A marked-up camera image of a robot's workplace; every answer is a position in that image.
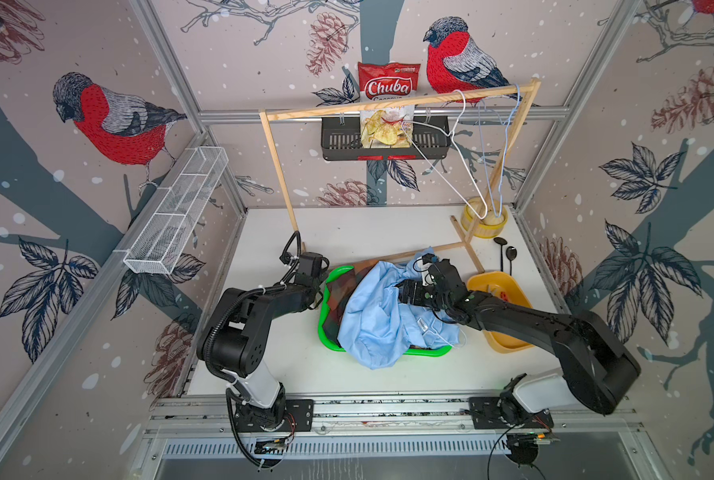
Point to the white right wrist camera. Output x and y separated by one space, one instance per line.
425 262

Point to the light blue long-sleeve shirt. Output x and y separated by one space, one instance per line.
376 329

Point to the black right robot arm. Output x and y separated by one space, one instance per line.
595 369

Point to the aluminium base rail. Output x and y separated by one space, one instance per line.
423 413

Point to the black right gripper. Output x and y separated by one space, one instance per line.
410 287

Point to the red Chuba chips bag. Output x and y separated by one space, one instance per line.
393 80

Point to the yellow plastic tray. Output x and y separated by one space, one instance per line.
504 287

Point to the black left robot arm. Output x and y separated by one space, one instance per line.
233 344

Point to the white wire mesh shelf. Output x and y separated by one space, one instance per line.
167 232

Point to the green plastic mesh basket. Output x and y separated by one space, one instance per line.
327 342

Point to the light blue wire hanger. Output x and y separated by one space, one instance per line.
495 175

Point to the white cassava chips bag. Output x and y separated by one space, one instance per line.
386 128

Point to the black wall-mounted basket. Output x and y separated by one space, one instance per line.
341 141

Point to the aluminium frame corner post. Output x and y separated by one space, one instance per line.
172 69

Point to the dark multicolour plaid shirt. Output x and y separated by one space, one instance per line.
342 294

